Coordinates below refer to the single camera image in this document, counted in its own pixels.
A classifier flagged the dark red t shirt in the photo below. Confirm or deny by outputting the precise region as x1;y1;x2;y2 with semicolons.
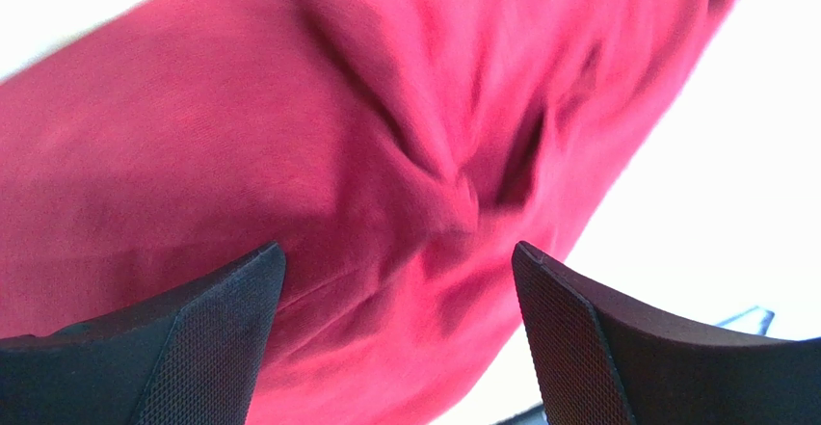
1;0;736;424

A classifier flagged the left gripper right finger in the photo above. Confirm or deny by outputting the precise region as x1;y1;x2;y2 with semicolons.
512;242;820;424

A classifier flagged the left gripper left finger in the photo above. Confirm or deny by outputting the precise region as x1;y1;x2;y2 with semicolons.
1;244;286;424

